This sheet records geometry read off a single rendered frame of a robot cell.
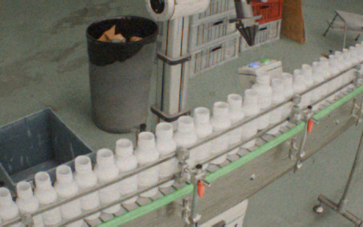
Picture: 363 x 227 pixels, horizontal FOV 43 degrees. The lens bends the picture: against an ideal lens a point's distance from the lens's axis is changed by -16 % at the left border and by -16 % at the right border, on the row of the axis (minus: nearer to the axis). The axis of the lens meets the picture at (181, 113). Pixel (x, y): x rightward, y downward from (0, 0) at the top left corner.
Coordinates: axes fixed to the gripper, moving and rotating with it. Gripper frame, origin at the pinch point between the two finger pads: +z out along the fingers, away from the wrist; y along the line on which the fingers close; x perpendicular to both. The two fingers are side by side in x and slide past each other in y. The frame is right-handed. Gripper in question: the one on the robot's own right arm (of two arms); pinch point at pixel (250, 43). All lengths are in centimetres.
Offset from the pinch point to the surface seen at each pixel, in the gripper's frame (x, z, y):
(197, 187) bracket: -24, 22, -50
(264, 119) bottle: -17.4, 17.5, -16.9
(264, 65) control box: -3.1, 7.5, 1.4
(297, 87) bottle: -18.3, 12.7, -0.7
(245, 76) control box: 0.9, 10.1, -4.3
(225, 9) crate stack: 171, 13, 156
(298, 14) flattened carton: 172, 31, 253
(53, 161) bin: 49, 29, -56
